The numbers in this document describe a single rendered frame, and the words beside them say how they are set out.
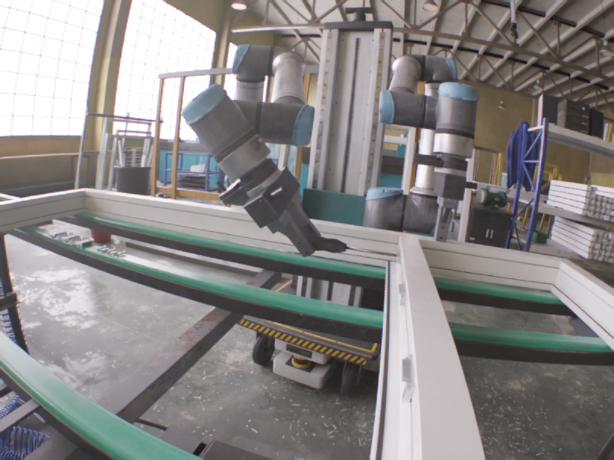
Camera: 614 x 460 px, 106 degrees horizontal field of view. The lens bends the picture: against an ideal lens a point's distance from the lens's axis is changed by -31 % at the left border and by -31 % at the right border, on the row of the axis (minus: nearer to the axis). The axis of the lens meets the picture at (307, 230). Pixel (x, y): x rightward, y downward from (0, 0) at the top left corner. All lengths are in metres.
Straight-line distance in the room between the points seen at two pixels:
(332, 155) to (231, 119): 1.09
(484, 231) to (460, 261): 3.50
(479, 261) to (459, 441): 0.61
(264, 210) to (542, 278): 0.66
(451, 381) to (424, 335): 0.07
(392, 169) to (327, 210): 2.78
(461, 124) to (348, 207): 0.90
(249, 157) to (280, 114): 0.15
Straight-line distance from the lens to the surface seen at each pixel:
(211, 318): 0.54
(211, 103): 0.57
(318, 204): 1.56
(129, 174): 4.88
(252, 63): 1.21
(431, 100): 0.86
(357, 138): 1.59
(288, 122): 0.68
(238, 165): 0.56
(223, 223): 0.84
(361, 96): 1.61
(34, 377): 0.39
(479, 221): 4.24
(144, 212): 0.99
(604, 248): 4.84
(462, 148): 0.73
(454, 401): 0.26
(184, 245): 0.85
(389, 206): 1.32
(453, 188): 0.70
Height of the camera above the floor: 1.09
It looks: 13 degrees down
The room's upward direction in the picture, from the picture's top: 6 degrees clockwise
